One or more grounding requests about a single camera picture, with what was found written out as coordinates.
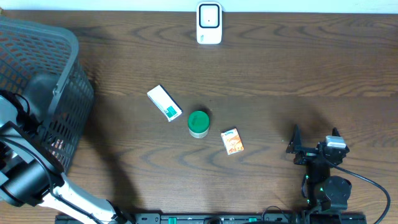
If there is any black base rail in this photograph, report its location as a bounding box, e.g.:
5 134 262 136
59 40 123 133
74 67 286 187
55 212 368 224

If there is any black right camera cable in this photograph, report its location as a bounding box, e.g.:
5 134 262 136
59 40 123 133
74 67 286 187
320 149 392 224

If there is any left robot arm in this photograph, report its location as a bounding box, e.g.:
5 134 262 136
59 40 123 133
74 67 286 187
1 90 136 223

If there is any white green medicine box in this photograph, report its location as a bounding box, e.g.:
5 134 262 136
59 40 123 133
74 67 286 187
147 85 182 122

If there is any red Top candy bar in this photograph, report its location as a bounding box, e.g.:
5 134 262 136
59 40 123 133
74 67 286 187
51 139 65 151

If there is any grey plastic basket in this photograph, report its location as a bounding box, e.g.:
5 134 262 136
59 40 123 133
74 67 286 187
1 17 94 170

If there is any white barcode scanner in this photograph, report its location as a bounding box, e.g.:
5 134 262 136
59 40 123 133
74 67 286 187
196 1 223 45

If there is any green lidded jar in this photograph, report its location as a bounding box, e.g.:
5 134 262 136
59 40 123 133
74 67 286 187
188 110 210 139

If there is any orange juice carton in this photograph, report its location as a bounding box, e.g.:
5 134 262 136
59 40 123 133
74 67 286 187
221 128 244 155

